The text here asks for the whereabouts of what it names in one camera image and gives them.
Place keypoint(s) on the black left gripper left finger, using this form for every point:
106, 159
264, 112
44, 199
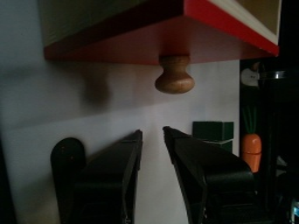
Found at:
108, 180

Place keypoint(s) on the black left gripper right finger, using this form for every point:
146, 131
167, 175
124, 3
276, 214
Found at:
210, 180

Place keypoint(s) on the square toy sushi roll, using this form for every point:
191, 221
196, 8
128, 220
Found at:
212, 130

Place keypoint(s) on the flat black oval piece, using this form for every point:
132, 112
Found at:
66, 157

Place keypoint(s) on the orange toy carrot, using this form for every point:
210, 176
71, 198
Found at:
251, 148

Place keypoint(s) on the white flat board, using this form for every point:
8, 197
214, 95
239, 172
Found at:
116, 110

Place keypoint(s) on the small white toy piece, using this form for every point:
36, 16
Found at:
248, 77

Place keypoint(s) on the red-fronted wooden drawer with knob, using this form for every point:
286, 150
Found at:
136, 43

